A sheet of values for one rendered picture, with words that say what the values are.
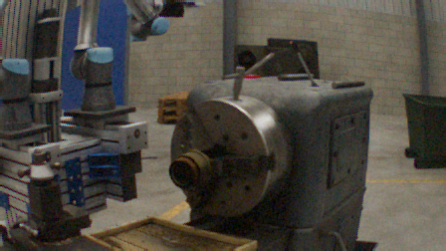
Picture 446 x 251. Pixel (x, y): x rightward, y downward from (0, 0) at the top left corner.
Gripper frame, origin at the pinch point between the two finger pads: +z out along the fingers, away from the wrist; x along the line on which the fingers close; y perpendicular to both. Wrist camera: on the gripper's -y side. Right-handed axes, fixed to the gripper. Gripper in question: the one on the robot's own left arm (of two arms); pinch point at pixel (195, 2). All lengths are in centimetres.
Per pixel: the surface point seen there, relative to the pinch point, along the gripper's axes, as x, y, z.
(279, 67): -504, 135, 601
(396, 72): -352, 107, 857
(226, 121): 85, 28, -53
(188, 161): 89, 36, -67
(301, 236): 102, 61, -34
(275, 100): 85, 24, -36
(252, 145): 93, 33, -51
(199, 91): 60, 27, -41
